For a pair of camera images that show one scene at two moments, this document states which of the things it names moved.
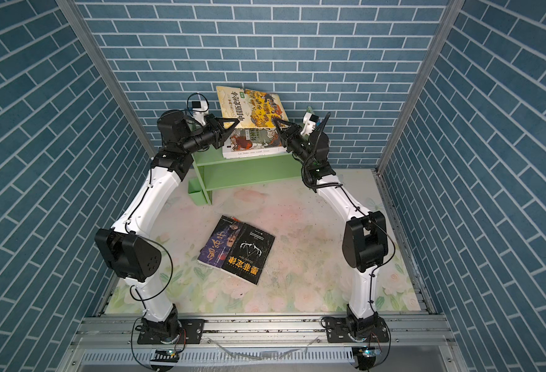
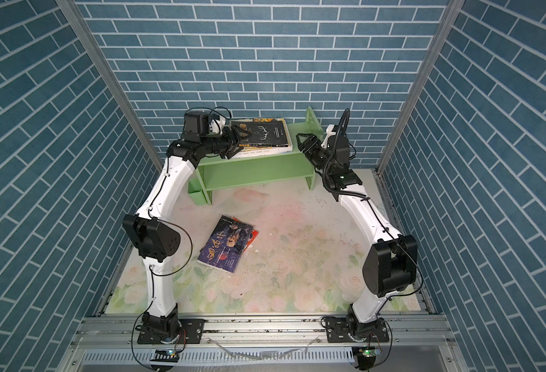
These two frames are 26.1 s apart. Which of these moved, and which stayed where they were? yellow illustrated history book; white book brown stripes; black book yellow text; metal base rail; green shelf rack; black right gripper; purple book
Moved: black right gripper; yellow illustrated history book; black book yellow text
Stayed: metal base rail; white book brown stripes; purple book; green shelf rack
